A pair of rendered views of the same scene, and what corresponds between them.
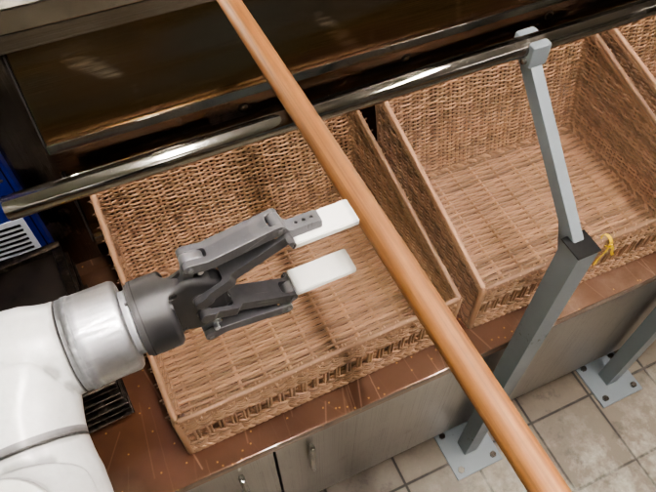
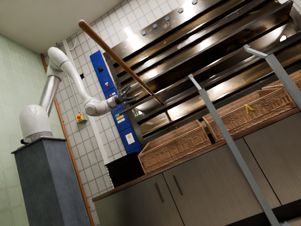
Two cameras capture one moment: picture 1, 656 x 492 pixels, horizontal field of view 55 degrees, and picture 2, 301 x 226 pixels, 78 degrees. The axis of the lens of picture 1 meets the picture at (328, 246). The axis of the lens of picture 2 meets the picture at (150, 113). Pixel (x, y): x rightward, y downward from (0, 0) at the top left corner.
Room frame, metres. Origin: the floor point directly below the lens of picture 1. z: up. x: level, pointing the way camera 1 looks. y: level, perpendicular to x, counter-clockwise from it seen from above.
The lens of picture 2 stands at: (-0.72, -0.81, 0.60)
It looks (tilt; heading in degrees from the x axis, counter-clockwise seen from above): 15 degrees up; 36
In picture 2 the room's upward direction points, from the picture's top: 24 degrees counter-clockwise
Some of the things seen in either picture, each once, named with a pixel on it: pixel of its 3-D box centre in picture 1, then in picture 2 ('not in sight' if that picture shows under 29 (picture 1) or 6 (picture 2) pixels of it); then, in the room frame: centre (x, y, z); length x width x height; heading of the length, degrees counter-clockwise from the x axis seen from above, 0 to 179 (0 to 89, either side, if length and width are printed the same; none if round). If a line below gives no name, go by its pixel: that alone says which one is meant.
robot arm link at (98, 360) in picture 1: (104, 333); (113, 102); (0.27, 0.21, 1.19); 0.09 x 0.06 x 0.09; 26
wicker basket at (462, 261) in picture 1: (532, 165); (239, 112); (0.92, -0.44, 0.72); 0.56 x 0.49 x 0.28; 114
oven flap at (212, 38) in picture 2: not in sight; (194, 49); (1.16, -0.32, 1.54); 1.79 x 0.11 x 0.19; 115
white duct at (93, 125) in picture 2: not in sight; (90, 115); (0.57, 0.94, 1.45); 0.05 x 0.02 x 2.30; 115
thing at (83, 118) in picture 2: not in sight; (81, 118); (0.50, 1.03, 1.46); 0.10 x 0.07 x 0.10; 115
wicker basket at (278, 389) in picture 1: (274, 260); (174, 143); (0.67, 0.10, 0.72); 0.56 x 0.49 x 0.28; 116
